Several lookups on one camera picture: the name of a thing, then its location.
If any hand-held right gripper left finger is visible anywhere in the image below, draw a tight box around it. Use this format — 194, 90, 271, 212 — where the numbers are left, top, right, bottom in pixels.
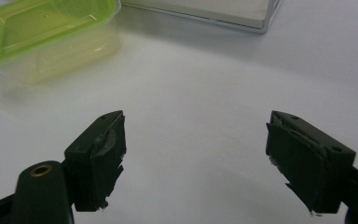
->
63, 110, 128, 213

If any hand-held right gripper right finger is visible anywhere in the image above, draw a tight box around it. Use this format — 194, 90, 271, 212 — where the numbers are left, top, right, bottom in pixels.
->
265, 110, 357, 216

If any white wire rack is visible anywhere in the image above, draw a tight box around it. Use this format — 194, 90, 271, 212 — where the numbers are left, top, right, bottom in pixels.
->
120, 0, 283, 35

